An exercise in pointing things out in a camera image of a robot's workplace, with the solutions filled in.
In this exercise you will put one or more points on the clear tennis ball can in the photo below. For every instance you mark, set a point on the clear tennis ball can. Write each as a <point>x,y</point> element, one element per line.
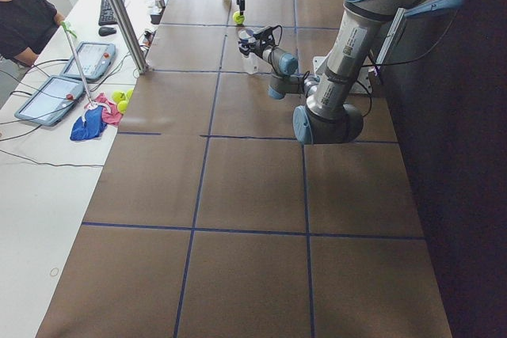
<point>250,63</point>

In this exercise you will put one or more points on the yellow Roland Garros tennis ball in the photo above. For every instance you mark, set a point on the yellow Roland Garros tennis ball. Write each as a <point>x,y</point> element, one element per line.
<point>238,18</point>

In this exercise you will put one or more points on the spare tennis ball right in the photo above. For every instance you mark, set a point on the spare tennis ball right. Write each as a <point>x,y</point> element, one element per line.
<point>128,94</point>

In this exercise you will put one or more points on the spare tennis ball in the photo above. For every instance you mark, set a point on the spare tennis ball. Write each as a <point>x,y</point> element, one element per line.
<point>118,96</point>
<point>122,106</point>
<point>128,94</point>

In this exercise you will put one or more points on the spare tennis ball lower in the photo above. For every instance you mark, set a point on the spare tennis ball lower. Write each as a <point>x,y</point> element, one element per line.
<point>122,106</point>

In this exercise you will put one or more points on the spare tennis ball left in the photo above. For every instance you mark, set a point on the spare tennis ball left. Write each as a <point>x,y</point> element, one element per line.
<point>118,96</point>

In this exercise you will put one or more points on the black keyboard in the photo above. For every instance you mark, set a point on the black keyboard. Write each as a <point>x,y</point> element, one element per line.
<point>106,15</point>

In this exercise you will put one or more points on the black computer mouse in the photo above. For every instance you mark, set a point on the black computer mouse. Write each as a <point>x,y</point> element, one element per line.
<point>106,31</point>

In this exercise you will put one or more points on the pink cloth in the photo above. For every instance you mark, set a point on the pink cloth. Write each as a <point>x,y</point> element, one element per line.
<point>110,114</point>

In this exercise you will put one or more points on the far teach pendant tablet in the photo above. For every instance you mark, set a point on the far teach pendant tablet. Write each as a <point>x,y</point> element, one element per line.
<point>95,59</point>

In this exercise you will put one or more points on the teach pendant tablet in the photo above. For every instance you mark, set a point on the teach pendant tablet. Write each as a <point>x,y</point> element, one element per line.
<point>95,59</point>
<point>52,101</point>

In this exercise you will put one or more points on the blue cloth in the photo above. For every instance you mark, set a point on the blue cloth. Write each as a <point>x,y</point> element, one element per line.
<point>89,126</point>

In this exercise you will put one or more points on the near teach pendant tablet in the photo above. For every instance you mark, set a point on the near teach pendant tablet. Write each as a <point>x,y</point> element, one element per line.
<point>52,101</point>

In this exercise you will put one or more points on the person in black shirt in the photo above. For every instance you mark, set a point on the person in black shirt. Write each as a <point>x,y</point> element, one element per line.
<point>26,28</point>

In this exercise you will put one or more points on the aluminium frame post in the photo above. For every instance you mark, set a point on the aluminium frame post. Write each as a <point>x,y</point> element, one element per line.
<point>128,33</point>

